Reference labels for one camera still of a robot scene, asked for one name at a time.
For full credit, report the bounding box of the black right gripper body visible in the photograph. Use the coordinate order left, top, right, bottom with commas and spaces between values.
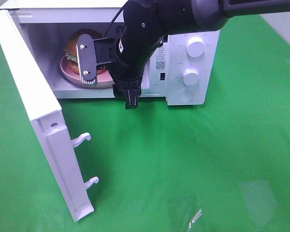
107, 37, 147, 93

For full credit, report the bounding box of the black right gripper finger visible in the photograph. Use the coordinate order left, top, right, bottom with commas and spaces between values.
113, 83, 141, 109

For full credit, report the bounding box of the pink round plate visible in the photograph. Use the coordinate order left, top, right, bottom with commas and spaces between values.
60, 57, 114, 88

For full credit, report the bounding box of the round white door button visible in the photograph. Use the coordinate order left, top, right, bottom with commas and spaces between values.
179, 90, 194, 102

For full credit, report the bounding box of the burger with lettuce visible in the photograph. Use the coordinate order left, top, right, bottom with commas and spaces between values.
64, 29, 102, 74

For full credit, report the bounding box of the white microwave door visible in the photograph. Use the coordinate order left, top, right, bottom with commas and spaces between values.
0, 10, 99, 221

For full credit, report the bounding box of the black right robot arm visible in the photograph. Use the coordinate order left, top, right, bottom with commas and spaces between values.
107, 0, 290, 109

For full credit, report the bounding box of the white microwave oven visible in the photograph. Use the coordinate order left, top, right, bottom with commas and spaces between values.
0, 0, 219, 105

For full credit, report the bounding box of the lower white microwave knob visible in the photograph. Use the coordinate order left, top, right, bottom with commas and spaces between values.
183, 68, 200, 86

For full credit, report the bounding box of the white microwave knob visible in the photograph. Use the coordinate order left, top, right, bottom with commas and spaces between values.
183, 68, 200, 86
186, 36, 205, 58

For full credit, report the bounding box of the upper white microwave knob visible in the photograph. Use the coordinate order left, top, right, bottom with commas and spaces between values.
186, 36, 205, 58

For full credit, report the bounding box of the green table cloth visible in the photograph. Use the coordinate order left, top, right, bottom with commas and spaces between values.
0, 15, 290, 232

